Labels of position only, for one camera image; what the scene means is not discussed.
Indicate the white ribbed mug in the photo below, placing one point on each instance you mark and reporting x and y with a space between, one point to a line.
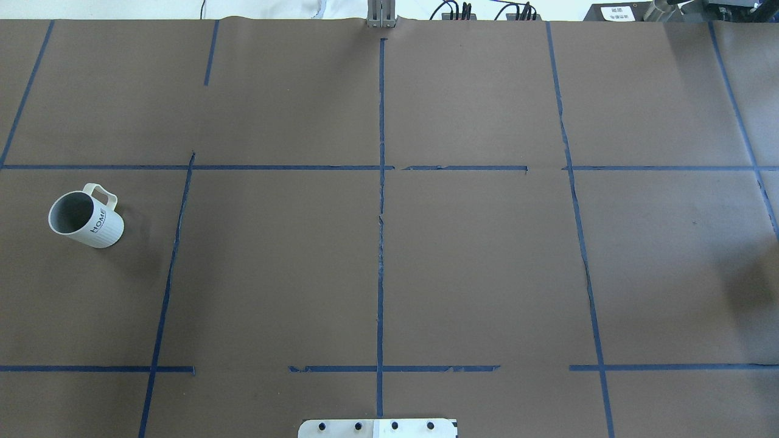
87 216

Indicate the black box with label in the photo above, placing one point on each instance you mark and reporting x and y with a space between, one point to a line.
617 12

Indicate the aluminium frame post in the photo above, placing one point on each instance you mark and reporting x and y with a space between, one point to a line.
381 14

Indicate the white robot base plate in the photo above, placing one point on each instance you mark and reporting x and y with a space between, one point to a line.
412 427

